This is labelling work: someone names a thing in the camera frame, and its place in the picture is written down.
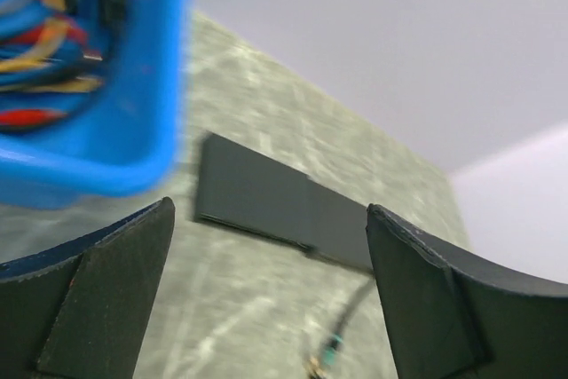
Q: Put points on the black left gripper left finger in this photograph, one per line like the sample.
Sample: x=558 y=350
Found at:
x=81 y=309

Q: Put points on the blue plastic bin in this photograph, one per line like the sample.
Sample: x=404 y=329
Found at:
x=125 y=142

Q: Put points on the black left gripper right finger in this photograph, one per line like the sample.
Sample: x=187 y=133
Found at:
x=452 y=314

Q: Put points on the black network switch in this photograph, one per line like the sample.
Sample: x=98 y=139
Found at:
x=338 y=229
x=243 y=189

